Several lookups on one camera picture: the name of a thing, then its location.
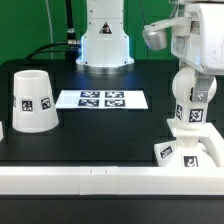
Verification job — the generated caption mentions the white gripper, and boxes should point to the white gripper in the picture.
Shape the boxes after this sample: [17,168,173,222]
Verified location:
[142,2,224,102]

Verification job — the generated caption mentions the white lamp bulb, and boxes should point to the white lamp bulb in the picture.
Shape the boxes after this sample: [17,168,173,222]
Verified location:
[172,66,217,130]

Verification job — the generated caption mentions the white lamp base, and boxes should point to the white lamp base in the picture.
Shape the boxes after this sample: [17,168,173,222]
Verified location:
[154,119,224,168]

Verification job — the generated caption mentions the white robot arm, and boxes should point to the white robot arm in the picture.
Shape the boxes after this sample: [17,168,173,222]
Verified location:
[76,0,224,75]

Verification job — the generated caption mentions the white lamp shade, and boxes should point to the white lamp shade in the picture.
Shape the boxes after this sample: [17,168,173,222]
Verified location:
[12,70,59,133]

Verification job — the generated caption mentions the white marker sheet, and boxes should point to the white marker sheet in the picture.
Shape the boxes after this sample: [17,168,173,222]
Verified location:
[56,90,148,109]

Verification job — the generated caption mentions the white block at left edge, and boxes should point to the white block at left edge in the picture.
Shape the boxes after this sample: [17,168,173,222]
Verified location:
[0,121,4,142]

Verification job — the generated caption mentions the black cable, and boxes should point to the black cable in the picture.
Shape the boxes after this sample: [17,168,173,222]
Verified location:
[24,0,83,60]

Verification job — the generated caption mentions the white table edge rail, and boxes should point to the white table edge rail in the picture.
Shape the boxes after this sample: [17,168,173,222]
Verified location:
[0,167,224,195]

